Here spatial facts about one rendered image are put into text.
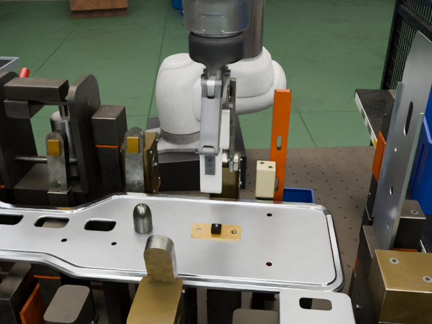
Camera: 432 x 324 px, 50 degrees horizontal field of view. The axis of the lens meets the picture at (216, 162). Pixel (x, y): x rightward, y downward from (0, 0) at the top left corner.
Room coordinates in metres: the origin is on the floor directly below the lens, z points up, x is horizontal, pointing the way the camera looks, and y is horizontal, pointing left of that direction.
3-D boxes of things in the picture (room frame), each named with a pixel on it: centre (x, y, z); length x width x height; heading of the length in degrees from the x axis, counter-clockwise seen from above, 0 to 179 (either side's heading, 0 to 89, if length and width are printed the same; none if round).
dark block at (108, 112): (0.87, 0.22, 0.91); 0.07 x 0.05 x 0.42; 174
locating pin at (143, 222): (0.64, 0.12, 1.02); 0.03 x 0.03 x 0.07
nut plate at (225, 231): (0.63, 0.00, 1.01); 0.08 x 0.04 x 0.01; 84
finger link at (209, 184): (0.57, 0.01, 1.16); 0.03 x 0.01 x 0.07; 84
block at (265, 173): (0.75, -0.09, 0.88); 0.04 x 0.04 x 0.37; 84
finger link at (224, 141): (0.70, -0.01, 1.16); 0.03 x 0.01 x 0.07; 84
